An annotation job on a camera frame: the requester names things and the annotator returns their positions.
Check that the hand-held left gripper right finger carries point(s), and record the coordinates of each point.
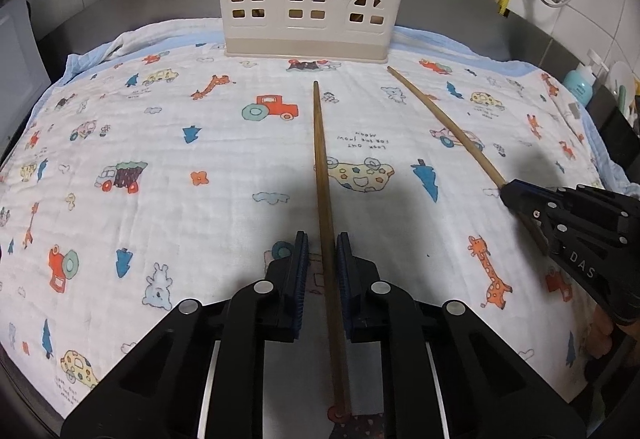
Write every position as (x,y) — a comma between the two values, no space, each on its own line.
(344,284)

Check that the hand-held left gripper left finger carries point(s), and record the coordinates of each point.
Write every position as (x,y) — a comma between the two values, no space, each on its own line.
(300,279)

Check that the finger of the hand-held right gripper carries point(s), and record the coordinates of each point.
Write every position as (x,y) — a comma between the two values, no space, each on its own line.
(585,234)
(550,198)

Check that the brown wooden chopstick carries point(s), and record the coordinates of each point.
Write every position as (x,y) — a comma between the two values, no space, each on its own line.
(324,199)
(450,126)

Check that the person's right hand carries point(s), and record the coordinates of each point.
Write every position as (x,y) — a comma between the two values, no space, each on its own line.
(602,334)

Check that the black storage rack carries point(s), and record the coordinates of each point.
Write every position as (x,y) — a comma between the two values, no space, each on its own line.
(615,134)

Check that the teal pump soap bottle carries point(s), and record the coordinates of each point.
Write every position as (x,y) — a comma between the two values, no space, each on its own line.
(580,86)

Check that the white round plate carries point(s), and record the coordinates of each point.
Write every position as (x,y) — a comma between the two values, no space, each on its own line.
(619,74)

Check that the white cartoon printed blanket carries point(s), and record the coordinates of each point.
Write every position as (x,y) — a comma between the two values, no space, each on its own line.
(175,129)

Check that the grey plastic container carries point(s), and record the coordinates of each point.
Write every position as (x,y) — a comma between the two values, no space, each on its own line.
(17,69)

